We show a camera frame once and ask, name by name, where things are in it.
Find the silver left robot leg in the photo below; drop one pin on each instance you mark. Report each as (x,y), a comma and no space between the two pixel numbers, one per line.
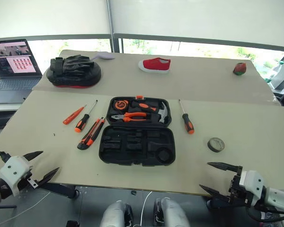
(114,214)

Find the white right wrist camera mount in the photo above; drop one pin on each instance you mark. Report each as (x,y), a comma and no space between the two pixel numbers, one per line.
(254,180)

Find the black tool case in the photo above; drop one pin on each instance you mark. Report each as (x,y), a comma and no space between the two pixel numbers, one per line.
(123,151)

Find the black boxing focus pad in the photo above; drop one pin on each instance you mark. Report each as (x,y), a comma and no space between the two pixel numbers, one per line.
(73,73)

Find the black table foot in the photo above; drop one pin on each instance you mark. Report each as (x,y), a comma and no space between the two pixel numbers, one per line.
(59,189)
(217,204)

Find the grey window frame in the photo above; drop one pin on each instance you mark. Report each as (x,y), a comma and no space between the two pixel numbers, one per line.
(191,40)

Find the white roller blind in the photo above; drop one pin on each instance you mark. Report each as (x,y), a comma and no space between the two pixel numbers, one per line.
(203,19)
(49,16)

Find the orange black tape measure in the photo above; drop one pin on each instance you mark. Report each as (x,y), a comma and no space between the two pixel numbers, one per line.
(121,105)

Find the black electrical tape roll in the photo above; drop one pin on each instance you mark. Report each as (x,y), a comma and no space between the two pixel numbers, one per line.
(210,145)

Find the black orange utility knife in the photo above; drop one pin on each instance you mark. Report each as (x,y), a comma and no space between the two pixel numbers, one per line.
(90,136)

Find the grey open laptop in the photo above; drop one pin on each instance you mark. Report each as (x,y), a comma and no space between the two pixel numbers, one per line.
(13,71)

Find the white side desk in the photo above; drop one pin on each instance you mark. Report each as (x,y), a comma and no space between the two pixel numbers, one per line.
(2,107)

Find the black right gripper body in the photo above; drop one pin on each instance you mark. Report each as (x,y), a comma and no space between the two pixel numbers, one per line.
(237,195)

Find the red green toy fruit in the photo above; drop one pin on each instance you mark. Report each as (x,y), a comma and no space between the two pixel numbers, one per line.
(240,68)

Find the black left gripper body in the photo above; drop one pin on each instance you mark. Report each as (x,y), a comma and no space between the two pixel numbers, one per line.
(31,182)

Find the white computer mouse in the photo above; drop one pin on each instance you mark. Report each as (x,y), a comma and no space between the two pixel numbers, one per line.
(105,56)

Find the orange tester screwdriver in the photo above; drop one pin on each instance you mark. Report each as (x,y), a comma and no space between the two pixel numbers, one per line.
(72,116)

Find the red canvas shoe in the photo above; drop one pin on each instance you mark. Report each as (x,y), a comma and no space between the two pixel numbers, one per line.
(156,65)

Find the silver right robot leg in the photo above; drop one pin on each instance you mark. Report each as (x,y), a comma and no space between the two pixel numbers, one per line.
(172,212)

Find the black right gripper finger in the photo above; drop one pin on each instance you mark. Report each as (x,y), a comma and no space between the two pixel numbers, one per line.
(219,195)
(227,167)

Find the silver robot leg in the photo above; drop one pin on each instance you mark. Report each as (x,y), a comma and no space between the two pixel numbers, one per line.
(114,214)
(172,212)

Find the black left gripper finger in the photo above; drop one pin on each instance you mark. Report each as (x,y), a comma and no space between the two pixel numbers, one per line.
(32,156)
(47,179)

